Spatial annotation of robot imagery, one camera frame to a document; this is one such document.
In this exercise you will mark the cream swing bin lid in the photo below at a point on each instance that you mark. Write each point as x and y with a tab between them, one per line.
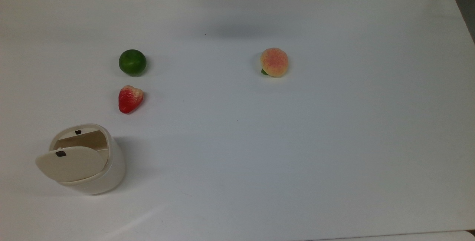
72	165

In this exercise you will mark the cream plastic garbage bin body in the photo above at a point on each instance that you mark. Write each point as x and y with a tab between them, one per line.
111	167

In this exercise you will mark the pink yellow peach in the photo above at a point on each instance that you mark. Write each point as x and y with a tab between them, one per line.
274	62

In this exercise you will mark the red strawberry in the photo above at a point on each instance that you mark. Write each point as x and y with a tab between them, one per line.
129	100

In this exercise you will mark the green lime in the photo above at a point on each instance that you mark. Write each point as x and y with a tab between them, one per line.
132	62

